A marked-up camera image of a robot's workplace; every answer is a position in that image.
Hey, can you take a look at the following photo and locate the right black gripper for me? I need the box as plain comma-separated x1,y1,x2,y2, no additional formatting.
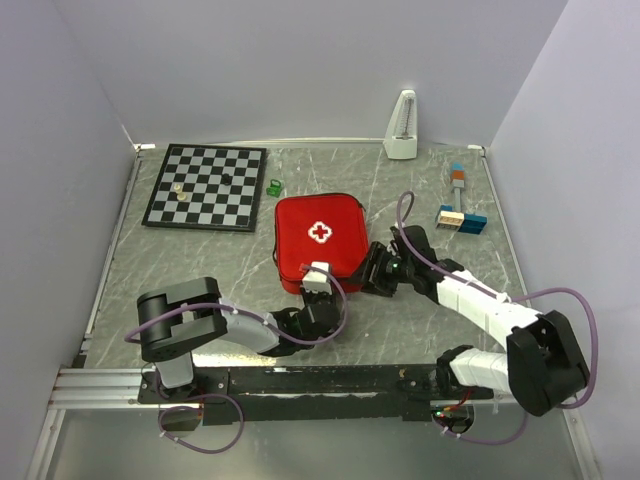
346,241,415,298

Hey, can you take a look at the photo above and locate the red black medicine case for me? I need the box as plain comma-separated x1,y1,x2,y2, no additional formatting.
273,193,369,295

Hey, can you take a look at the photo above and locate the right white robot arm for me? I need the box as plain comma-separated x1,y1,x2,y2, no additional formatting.
349,225,594,417

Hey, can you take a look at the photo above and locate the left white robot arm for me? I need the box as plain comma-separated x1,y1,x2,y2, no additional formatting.
124,270,347,402

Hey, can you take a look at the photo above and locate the blue toy block stack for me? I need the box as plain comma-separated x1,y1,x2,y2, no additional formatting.
435,205,488,235

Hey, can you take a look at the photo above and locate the grey orange blue toy stick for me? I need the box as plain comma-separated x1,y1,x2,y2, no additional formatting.
450,163,465,212

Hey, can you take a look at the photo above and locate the black base bar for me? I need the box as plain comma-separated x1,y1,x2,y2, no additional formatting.
138,364,494,426

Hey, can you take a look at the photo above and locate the white metronome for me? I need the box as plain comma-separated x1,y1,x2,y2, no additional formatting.
383,90,418,160

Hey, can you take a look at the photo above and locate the small green toy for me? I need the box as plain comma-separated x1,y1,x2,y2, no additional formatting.
266,179,283,198

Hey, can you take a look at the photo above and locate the black white chessboard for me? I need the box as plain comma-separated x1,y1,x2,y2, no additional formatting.
142,144,267,233

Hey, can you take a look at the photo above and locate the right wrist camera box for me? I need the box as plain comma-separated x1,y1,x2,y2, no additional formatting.
390,227,403,242

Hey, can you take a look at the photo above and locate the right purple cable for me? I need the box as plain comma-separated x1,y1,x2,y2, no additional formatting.
396,190,599,446

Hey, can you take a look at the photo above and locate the aluminium frame rail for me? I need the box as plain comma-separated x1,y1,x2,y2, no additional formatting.
47,362,166,411

